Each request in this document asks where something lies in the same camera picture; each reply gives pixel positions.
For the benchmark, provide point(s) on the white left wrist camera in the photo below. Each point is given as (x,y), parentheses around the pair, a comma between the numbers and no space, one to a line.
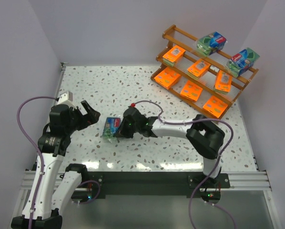
(66,98)

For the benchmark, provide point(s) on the wooden shelf rack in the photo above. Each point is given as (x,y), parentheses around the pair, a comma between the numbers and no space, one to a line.
(218,61)

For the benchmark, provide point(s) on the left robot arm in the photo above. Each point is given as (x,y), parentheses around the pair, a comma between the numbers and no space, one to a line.
(46,201)

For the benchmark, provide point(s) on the orange sponge box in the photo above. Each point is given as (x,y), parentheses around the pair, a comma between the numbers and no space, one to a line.
(223,82)
(215,106)
(173,55)
(198,69)

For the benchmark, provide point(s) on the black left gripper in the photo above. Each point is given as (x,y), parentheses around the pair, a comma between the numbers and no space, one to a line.
(80,117)

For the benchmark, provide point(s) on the green sponge pack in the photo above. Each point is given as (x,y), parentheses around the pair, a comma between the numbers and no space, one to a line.
(241,62)

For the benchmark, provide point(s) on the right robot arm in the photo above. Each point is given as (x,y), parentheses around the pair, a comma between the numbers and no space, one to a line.
(205,136)

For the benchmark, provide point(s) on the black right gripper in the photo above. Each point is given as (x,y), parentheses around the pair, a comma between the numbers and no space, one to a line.
(123,129)

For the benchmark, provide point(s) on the black table base frame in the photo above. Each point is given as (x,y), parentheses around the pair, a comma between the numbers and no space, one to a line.
(139,184)

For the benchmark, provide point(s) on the blue sponge pack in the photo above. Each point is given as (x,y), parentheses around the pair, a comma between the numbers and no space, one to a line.
(111,126)
(210,43)

